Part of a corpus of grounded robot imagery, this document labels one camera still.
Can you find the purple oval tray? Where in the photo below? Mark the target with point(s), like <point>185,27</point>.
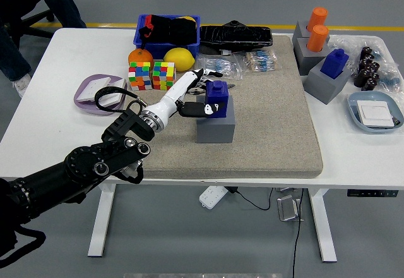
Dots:
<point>80,105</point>

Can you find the small bag of blue components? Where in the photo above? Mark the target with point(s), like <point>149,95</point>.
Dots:
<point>391,81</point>

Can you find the yellow lemon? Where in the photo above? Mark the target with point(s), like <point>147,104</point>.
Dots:
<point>178,57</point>

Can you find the black table control panel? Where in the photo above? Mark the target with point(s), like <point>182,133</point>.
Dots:
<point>372,193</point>

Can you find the orange cylinder seal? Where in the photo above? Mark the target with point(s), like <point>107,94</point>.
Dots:
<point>318,17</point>
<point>317,39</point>

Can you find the white power strip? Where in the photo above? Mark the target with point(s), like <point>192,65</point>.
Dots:
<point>211,197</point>

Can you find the person's white shoe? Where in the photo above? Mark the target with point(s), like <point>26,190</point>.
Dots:
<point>22,85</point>

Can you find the white table leg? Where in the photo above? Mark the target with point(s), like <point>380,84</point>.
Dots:
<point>323,227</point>
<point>99,221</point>

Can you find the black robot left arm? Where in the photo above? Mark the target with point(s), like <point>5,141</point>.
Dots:
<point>82,164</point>

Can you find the grey-brown table mat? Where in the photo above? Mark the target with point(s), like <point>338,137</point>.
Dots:
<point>268,132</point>

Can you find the yellow item in bin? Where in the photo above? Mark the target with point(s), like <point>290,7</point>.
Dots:
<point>188,18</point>

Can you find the black metal hand tool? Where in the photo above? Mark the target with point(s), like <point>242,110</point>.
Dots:
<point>232,86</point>

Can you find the clear bag of blue resistors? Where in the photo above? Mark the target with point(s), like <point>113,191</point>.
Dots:
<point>227,68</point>

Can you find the grey cube seal holder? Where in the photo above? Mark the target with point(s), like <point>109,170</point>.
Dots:
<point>214,131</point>
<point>307,61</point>
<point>300,33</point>
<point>322,88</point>

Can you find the black cylindrical capacitor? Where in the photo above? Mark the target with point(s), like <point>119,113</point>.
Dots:
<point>363,69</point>
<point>370,85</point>
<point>372,77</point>
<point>366,61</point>
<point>374,67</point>
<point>360,78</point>
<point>366,52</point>

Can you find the light blue oval tray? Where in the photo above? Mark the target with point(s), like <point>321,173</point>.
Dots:
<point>353,107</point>

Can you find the black cloth with red trim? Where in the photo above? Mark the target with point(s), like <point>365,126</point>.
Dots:
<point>176,31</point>

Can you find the silver metal bracket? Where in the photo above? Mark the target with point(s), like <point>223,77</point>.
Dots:
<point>287,210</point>

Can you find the clear bag of tan resistors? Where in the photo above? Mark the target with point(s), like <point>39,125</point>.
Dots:
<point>260,61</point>

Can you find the blue square seal with knob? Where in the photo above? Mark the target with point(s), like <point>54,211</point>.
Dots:
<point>217,96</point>
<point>334,64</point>

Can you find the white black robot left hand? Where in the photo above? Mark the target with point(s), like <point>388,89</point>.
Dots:
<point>170,98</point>

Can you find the black plastic-wrapped bundle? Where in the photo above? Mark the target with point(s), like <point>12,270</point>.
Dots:
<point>236,36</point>

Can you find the small black connector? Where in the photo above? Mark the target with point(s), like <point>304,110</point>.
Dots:
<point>395,121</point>

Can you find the blue plastic bin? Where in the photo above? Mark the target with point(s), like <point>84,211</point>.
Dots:
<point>138,33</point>

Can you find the multicolour puzzle cube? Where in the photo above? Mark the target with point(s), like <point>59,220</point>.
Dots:
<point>162,74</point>
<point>139,76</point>

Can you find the orange fruit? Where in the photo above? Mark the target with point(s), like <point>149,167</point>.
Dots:
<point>140,56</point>

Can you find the crumpled clear plastic bag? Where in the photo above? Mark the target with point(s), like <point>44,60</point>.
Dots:
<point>347,42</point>

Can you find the small white connector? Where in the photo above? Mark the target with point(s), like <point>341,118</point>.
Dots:
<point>226,52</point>

